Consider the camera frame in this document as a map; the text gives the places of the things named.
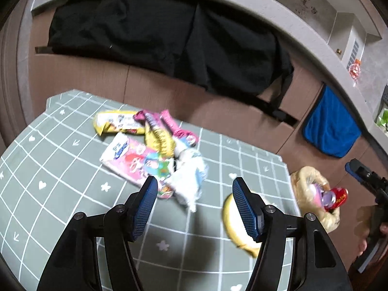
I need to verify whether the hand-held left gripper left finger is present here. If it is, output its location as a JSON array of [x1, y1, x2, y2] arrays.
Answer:
[[36, 176, 159, 291]]

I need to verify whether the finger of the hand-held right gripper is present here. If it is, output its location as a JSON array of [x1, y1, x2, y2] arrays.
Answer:
[[345, 158, 388, 194]]

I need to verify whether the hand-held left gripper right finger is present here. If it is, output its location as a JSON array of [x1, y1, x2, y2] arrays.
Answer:
[[232, 177, 354, 291]]

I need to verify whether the yellow rimmed round lid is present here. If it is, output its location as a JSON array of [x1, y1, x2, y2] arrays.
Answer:
[[222, 192, 263, 258]]

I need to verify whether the red paper cup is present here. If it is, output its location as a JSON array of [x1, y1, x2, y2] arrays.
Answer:
[[323, 187, 349, 213]]

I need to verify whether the pink cup with purple lid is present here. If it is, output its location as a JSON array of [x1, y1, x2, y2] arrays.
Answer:
[[309, 182, 331, 207]]

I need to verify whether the white pink tissue packet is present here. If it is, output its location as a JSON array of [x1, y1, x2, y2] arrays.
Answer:
[[100, 132, 176, 201]]

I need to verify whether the white plastic wrapper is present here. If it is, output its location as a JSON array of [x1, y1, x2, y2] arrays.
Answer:
[[165, 148, 210, 213]]

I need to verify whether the yellow white snack packet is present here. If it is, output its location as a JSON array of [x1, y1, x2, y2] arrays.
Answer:
[[93, 110, 146, 136]]

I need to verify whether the pink purple snack wrapper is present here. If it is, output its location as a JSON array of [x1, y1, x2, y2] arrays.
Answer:
[[133, 111, 161, 128]]

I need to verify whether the person's right hand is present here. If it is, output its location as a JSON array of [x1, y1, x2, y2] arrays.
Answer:
[[356, 238, 369, 257]]

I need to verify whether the blue towel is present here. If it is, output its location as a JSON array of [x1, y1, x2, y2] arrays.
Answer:
[[301, 85, 363, 158]]

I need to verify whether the green plastic bag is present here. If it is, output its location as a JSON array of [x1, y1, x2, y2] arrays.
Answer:
[[376, 109, 388, 131]]

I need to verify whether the orange capped plastic bottle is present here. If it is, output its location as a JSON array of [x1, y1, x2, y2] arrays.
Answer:
[[348, 59, 363, 85]]

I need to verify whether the black cloth bag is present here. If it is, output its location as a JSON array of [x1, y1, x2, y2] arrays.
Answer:
[[35, 0, 299, 126]]

